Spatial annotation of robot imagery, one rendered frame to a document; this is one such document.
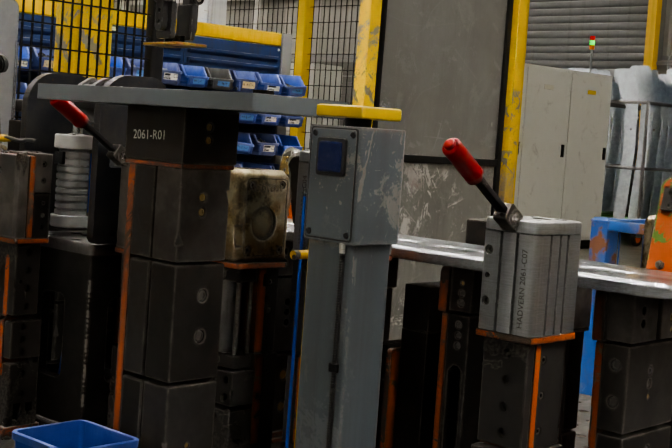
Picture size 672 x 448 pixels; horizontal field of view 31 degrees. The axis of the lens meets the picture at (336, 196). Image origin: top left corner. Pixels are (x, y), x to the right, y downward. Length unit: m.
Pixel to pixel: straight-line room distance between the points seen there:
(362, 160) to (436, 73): 3.78
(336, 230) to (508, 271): 0.19
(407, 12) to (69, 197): 3.20
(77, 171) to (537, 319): 0.74
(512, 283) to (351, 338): 0.18
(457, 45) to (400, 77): 0.36
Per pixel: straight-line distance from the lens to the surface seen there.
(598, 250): 3.47
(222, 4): 6.71
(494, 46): 5.21
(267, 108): 1.21
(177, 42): 1.33
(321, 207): 1.17
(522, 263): 1.23
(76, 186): 1.71
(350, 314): 1.17
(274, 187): 1.53
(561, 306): 1.27
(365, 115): 1.15
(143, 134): 1.37
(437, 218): 5.02
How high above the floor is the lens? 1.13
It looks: 3 degrees down
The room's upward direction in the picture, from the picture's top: 4 degrees clockwise
